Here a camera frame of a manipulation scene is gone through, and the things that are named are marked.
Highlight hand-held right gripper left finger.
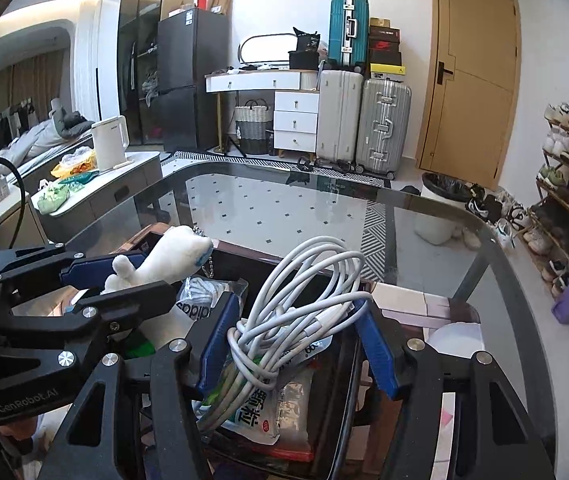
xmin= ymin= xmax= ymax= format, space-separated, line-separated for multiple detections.
xmin=37 ymin=290 xmax=245 ymax=480

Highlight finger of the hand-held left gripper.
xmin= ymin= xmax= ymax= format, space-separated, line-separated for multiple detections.
xmin=0 ymin=242 xmax=148 ymax=291
xmin=0 ymin=280 xmax=179 ymax=386

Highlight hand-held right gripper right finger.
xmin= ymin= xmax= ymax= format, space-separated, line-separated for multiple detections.
xmin=352 ymin=297 xmax=555 ymax=480

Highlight white cable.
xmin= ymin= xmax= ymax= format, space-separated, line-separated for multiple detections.
xmin=197 ymin=236 xmax=371 ymax=433

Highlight clear bag of white shoelaces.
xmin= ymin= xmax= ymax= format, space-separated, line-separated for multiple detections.
xmin=177 ymin=277 xmax=249 ymax=323

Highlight small green medicine packet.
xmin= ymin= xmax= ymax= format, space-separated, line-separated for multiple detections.
xmin=124 ymin=332 xmax=158 ymax=361

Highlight white and blue plush toy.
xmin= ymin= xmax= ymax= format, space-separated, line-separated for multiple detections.
xmin=99 ymin=225 xmax=214 ymax=296

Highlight large green medicine packet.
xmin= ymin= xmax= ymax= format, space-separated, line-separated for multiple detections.
xmin=199 ymin=350 xmax=285 ymax=443

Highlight black cardboard box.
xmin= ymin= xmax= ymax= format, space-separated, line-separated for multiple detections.
xmin=114 ymin=225 xmax=380 ymax=480

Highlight grey side cabinet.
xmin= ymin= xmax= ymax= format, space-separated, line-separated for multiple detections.
xmin=32 ymin=150 xmax=165 ymax=231

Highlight green snack bag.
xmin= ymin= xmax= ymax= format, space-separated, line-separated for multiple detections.
xmin=38 ymin=182 xmax=73 ymax=214

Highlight clear bag with cream cloth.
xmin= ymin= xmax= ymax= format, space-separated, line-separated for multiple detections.
xmin=264 ymin=367 xmax=315 ymax=463

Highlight clear bag of orange snacks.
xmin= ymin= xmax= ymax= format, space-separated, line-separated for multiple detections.
xmin=52 ymin=149 xmax=98 ymax=178

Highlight white electric kettle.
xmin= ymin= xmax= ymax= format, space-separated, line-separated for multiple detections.
xmin=90 ymin=115 xmax=132 ymax=171

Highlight bed with grey bedding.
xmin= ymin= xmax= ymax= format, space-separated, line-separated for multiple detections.
xmin=0 ymin=100 xmax=98 ymax=181

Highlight white trash bin black liner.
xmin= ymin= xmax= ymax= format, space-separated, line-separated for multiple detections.
xmin=415 ymin=172 xmax=473 ymax=246

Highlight pile of loose sneakers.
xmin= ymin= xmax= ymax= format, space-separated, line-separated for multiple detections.
xmin=465 ymin=184 xmax=533 ymax=251

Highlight grey hanging cloth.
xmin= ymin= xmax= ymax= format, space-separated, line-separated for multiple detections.
xmin=142 ymin=72 xmax=160 ymax=108

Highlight black and white patterned rug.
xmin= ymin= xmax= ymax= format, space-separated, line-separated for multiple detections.
xmin=162 ymin=149 xmax=396 ymax=281

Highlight black slippers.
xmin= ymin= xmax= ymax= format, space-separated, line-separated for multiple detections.
xmin=297 ymin=156 xmax=358 ymax=173

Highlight brown curtain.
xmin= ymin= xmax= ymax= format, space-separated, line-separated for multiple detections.
xmin=0 ymin=52 xmax=72 ymax=131

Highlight white and grey woven basket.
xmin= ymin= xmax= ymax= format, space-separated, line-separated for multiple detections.
xmin=234 ymin=100 xmax=275 ymax=156

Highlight black refrigerator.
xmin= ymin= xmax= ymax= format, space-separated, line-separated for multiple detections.
xmin=157 ymin=8 xmax=232 ymax=153

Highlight silver suitcase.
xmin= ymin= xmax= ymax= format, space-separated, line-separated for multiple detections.
xmin=355 ymin=77 xmax=413 ymax=177

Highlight white drawer cabinet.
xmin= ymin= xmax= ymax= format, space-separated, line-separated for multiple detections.
xmin=272 ymin=91 xmax=321 ymax=153

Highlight dark glass wardrobe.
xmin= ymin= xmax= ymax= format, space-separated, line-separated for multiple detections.
xmin=117 ymin=0 xmax=170 ymax=147

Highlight white dressing table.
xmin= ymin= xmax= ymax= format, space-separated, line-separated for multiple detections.
xmin=205 ymin=70 xmax=321 ymax=95

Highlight white suitcase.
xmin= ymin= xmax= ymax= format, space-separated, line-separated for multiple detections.
xmin=316 ymin=69 xmax=365 ymax=163

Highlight wooden door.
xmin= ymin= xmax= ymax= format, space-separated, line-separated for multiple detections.
xmin=417 ymin=0 xmax=521 ymax=191

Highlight oval mirror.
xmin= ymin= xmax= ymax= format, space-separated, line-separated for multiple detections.
xmin=238 ymin=33 xmax=298 ymax=67

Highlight yellow and black shoe box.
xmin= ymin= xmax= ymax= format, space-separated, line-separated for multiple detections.
xmin=369 ymin=62 xmax=408 ymax=79

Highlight black storage case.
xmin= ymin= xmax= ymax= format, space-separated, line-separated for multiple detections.
xmin=289 ymin=50 xmax=320 ymax=70

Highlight black paper bag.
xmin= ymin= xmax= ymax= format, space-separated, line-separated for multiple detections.
xmin=293 ymin=26 xmax=321 ymax=53

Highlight dark shoe box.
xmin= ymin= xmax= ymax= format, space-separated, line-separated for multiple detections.
xmin=369 ymin=27 xmax=402 ymax=52

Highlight teal suitcase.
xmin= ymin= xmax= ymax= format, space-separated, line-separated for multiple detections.
xmin=328 ymin=0 xmax=371 ymax=68

